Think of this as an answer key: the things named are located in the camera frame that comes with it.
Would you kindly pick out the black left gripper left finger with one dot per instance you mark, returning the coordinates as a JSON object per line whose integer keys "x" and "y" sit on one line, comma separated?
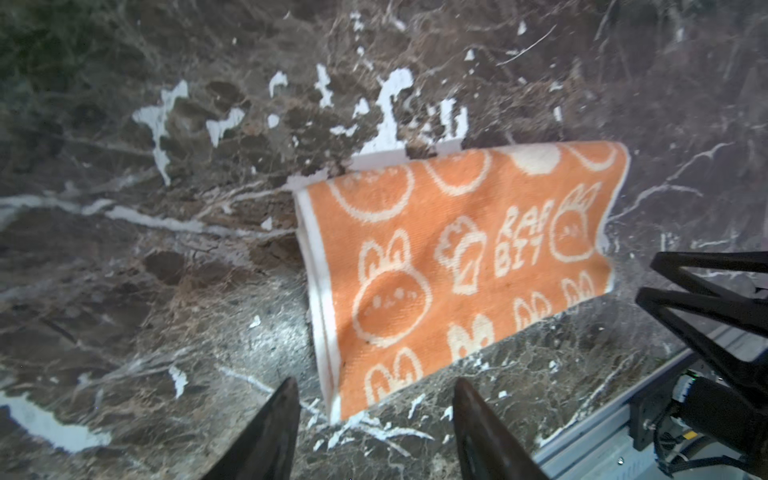
{"x": 266, "y": 447}

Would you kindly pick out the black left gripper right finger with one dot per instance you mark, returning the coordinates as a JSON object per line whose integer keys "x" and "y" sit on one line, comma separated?
{"x": 486, "y": 448}

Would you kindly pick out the orange patterned towel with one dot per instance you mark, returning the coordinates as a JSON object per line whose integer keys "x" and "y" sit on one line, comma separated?
{"x": 416, "y": 266}

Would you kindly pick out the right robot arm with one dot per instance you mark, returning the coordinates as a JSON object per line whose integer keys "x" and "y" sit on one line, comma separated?
{"x": 747, "y": 314}

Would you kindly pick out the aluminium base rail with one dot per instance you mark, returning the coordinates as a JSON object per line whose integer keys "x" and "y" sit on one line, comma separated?
{"x": 612, "y": 432}

